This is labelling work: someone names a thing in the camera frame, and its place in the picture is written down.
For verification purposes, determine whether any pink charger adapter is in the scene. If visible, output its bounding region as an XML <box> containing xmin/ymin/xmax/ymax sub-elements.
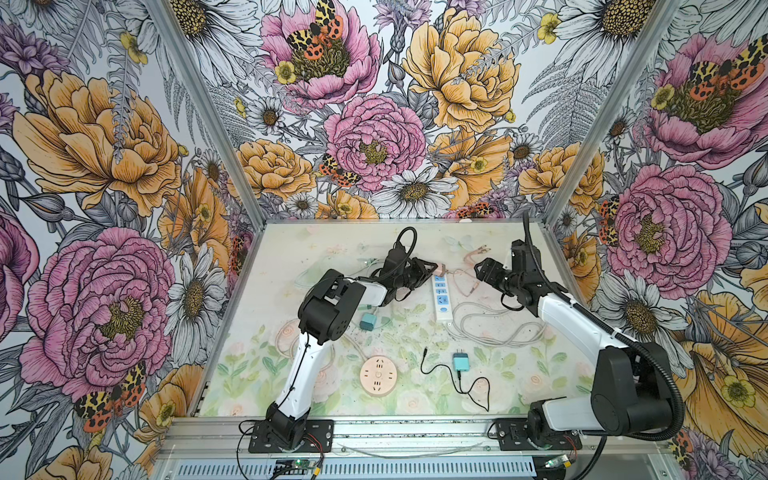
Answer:
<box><xmin>433</xmin><ymin>264</ymin><xmax>448</xmax><ymax>277</ymax></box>

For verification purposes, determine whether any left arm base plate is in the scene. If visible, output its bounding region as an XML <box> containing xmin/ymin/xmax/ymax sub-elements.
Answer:
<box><xmin>247</xmin><ymin>420</ymin><xmax>335</xmax><ymax>454</ymax></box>

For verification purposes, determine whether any white blue power strip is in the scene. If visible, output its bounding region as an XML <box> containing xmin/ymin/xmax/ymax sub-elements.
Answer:
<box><xmin>431</xmin><ymin>276</ymin><xmax>454</xmax><ymax>323</ymax></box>

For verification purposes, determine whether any aluminium front rail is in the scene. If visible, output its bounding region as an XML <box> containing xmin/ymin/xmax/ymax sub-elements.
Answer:
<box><xmin>155</xmin><ymin>415</ymin><xmax>667</xmax><ymax>460</ymax></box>

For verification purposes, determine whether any green circuit board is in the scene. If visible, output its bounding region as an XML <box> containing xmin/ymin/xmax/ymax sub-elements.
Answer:
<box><xmin>272</xmin><ymin>459</ymin><xmax>320</xmax><ymax>477</ymax></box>
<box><xmin>543</xmin><ymin>454</ymin><xmax>571</xmax><ymax>469</ymax></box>

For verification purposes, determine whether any white power strip cord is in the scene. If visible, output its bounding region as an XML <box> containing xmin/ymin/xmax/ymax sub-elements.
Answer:
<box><xmin>446</xmin><ymin>301</ymin><xmax>547</xmax><ymax>349</ymax></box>

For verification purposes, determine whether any pink socket cord with plug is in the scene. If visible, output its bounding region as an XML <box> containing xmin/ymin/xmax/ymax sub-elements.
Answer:
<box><xmin>274</xmin><ymin>317</ymin><xmax>361</xmax><ymax>373</ymax></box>

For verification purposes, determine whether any pink usb cable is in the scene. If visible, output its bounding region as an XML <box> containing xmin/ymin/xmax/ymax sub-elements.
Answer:
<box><xmin>446</xmin><ymin>242</ymin><xmax>492</xmax><ymax>301</ymax></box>

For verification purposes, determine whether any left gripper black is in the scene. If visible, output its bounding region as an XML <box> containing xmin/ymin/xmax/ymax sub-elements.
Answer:
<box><xmin>396</xmin><ymin>256</ymin><xmax>438</xmax><ymax>290</ymax></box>

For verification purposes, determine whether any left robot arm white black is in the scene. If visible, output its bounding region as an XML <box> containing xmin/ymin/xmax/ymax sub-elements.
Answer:
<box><xmin>258</xmin><ymin>226</ymin><xmax>437</xmax><ymax>450</ymax></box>

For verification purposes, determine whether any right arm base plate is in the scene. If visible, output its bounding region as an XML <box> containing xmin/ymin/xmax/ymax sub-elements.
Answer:
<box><xmin>486</xmin><ymin>418</ymin><xmax>582</xmax><ymax>452</ymax></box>

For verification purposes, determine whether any black cable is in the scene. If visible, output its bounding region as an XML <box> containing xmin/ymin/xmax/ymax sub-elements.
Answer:
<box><xmin>419</xmin><ymin>347</ymin><xmax>491</xmax><ymax>413</ymax></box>

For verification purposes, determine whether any round pink power socket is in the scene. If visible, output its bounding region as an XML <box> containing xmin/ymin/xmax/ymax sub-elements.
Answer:
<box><xmin>359</xmin><ymin>356</ymin><xmax>398</xmax><ymax>397</ymax></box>

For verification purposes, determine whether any teal charger adapter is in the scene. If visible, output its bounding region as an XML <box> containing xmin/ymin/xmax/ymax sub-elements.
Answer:
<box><xmin>359</xmin><ymin>313</ymin><xmax>378</xmax><ymax>331</ymax></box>
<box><xmin>452</xmin><ymin>352</ymin><xmax>470</xmax><ymax>373</ymax></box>

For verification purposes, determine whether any green circuit board left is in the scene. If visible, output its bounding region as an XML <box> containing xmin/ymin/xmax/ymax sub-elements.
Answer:
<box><xmin>272</xmin><ymin>459</ymin><xmax>320</xmax><ymax>477</ymax></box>

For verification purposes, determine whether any teal charger adapter right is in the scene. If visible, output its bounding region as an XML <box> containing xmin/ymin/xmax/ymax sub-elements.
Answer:
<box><xmin>452</xmin><ymin>352</ymin><xmax>470</xmax><ymax>373</ymax></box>

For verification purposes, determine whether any green circuit board right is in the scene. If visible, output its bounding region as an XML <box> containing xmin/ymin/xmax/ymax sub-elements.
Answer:
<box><xmin>543</xmin><ymin>454</ymin><xmax>571</xmax><ymax>469</ymax></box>

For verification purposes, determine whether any teal charger adapter left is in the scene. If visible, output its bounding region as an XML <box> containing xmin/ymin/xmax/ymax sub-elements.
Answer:
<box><xmin>359</xmin><ymin>313</ymin><xmax>378</xmax><ymax>331</ymax></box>

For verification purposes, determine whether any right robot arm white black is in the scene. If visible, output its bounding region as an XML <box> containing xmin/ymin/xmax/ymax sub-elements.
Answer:
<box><xmin>474</xmin><ymin>216</ymin><xmax>685</xmax><ymax>448</ymax></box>

